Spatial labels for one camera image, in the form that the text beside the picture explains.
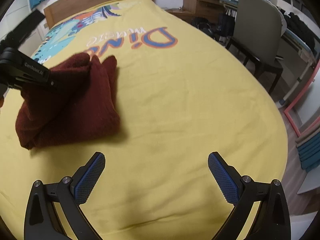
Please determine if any dark red knit sweater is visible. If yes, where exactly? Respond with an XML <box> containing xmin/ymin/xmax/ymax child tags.
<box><xmin>15</xmin><ymin>53</ymin><xmax>120</xmax><ymax>150</ymax></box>

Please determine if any left hand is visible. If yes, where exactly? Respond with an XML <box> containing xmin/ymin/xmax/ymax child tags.
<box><xmin>0</xmin><ymin>90</ymin><xmax>5</xmax><ymax>108</ymax></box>

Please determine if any white wardrobe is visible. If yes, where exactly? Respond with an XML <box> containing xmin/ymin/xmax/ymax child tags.
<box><xmin>1</xmin><ymin>0</ymin><xmax>45</xmax><ymax>57</ymax></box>

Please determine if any stack of teal folded towels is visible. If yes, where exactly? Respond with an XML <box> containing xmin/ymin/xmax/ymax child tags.
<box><xmin>297</xmin><ymin>132</ymin><xmax>320</xmax><ymax>172</ymax></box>

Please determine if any pink framed mirror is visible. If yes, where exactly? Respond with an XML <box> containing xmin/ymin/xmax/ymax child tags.
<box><xmin>283</xmin><ymin>62</ymin><xmax>320</xmax><ymax>137</ymax></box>

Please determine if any yellow dino print bedspread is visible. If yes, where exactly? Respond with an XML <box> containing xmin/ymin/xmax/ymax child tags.
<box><xmin>1</xmin><ymin>0</ymin><xmax>287</xmax><ymax>239</ymax></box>

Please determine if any wooden desk cabinet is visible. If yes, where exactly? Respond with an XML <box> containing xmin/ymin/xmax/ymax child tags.
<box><xmin>166</xmin><ymin>0</ymin><xmax>225</xmax><ymax>24</ymax></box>

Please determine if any grey green chair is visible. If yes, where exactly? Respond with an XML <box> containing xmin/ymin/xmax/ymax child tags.
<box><xmin>226</xmin><ymin>0</ymin><xmax>283</xmax><ymax>94</ymax></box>

